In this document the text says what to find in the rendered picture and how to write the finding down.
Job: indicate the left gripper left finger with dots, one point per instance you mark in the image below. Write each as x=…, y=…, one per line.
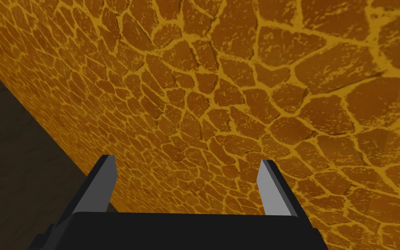
x=94, y=189

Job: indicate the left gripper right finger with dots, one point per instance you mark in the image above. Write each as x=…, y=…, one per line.
x=274, y=192

